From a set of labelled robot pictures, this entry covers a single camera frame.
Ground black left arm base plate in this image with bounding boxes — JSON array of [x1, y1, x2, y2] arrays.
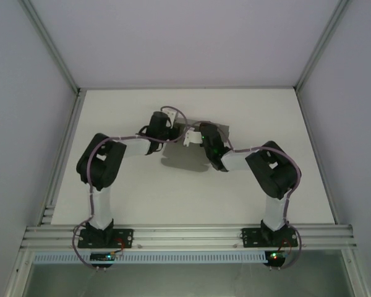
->
[[77, 228, 134, 249]]

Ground grey metal panel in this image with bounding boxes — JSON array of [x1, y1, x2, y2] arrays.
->
[[24, 262, 355, 297]]

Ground red wire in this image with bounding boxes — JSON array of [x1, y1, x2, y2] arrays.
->
[[279, 237, 295, 254], [113, 236, 127, 257]]

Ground aluminium mounting rail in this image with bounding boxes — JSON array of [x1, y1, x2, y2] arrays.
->
[[20, 225, 358, 250]]

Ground grey cloth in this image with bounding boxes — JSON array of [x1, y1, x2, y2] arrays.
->
[[160, 116, 230, 173]]

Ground slotted pale blue cable duct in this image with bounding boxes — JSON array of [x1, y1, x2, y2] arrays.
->
[[32, 251, 267, 264]]

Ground aluminium table side rail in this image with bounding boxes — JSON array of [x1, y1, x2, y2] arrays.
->
[[36, 88, 87, 226], [293, 87, 341, 226]]

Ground aluminium frame leg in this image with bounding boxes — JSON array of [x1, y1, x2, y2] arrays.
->
[[341, 247, 370, 297], [4, 249, 35, 297]]

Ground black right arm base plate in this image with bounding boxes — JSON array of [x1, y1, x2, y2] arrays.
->
[[241, 227, 299, 249]]

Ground aluminium frame post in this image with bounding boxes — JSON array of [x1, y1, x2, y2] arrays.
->
[[17, 0, 82, 95], [294, 0, 352, 93]]

